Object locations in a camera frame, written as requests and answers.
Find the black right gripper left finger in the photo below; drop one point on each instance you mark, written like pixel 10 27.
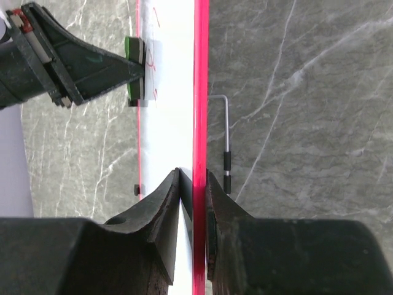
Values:
pixel 132 253

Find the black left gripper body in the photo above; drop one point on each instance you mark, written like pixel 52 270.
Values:
pixel 30 65

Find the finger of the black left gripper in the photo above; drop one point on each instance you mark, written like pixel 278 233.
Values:
pixel 95 71

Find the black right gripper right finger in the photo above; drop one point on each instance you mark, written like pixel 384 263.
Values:
pixel 248 255

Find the green whiteboard eraser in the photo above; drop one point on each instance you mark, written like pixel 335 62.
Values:
pixel 135 51

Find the pink framed whiteboard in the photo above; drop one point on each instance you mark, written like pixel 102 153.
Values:
pixel 166 115

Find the grey wire whiteboard stand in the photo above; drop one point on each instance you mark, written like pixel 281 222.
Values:
pixel 227 156

